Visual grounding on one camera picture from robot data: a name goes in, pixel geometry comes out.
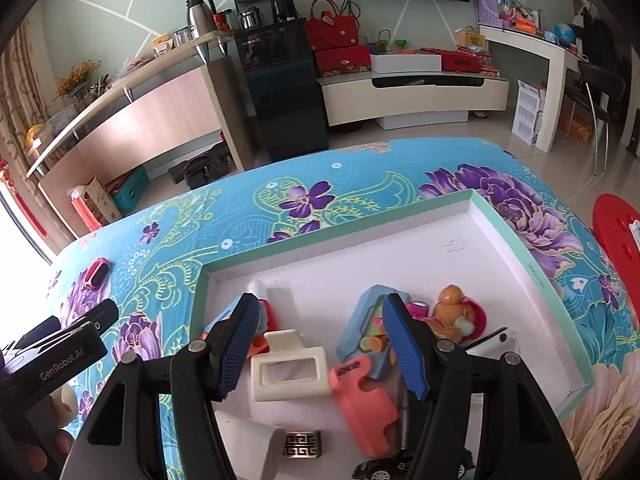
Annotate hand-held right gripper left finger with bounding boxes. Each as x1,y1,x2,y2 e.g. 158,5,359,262
60,292,262,480

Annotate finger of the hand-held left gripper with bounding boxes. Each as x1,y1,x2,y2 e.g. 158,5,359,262
57,299,120,333
0,315,61,356

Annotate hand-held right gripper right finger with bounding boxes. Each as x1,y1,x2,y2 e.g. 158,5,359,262
381,292,583,480

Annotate cream plastic hair clip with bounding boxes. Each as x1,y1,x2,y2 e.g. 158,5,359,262
249,329,332,402

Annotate white tube with red label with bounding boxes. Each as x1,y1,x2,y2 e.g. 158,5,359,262
245,280,273,331

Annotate coral plastic toy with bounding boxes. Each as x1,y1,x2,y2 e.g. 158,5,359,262
327,355,399,457

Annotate pink toy pup figure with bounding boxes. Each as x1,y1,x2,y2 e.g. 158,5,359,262
430,285,488,346

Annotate shallow teal cardboard box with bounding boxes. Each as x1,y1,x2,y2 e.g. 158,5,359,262
189,188,597,480

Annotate white plastic card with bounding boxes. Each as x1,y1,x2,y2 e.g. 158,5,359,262
215,412,291,480

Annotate small patterned box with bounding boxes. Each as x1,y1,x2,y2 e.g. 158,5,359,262
281,429,323,460

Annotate black toy car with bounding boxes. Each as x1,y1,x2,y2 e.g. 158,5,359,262
351,447,475,480

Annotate person's left hand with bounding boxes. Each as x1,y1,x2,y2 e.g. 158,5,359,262
22,427,78,473

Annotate pink smart band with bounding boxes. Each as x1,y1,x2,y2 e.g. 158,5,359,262
84,257,111,291

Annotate grey metal pen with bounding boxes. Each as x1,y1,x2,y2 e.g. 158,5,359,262
398,375,417,456

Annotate black slim stick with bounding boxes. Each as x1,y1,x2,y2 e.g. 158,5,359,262
465,329,510,351

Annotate red gift bag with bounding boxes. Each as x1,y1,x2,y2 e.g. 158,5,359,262
67,187,103,233

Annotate white paper bag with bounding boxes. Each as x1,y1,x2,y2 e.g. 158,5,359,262
85,176,123,226

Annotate teal plastic crate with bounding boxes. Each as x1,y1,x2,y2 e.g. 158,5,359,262
107,165,151,213

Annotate red hanging decoration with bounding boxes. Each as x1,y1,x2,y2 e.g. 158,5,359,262
0,157,48,241

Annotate floral blanket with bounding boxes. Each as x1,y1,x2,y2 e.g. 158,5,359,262
47,137,640,480

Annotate black bag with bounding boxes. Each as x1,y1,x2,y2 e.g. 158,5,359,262
167,142,233,191

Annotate wooden bar counter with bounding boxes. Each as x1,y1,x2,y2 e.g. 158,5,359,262
25,30,258,238

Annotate yellow flowers in vase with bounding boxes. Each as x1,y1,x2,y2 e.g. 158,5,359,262
54,60,101,106

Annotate patterned curtain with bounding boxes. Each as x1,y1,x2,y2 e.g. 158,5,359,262
0,25,56,161

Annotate red plastic stool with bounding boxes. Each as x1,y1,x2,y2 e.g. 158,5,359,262
591,192,640,286

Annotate black water dispenser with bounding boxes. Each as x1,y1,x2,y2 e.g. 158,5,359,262
232,0,331,163

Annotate white television cabinet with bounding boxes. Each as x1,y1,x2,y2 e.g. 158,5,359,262
320,70,511,132

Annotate white printed carton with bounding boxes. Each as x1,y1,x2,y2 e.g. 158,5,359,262
511,80,548,147

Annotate orange cardboard box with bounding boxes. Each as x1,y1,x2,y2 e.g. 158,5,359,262
559,110,596,143

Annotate white flat box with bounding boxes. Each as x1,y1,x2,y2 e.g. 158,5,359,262
370,51,443,75

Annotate red flat box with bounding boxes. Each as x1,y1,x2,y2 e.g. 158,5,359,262
441,50,496,73

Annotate red gift box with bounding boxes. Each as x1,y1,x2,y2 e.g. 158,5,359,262
314,45,373,78

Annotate steel thermos jug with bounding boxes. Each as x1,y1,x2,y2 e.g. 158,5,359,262
186,0,218,40

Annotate steel kettle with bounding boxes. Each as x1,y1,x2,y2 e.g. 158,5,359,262
237,6,262,31

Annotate red handbag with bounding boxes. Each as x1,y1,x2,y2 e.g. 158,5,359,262
305,0,358,52

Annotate black chair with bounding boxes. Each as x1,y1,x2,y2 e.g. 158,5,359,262
565,57,628,177

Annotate white desk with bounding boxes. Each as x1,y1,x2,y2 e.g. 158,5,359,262
477,24,583,154

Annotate purple desk organizer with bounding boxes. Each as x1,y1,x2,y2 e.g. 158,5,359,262
475,0,518,28

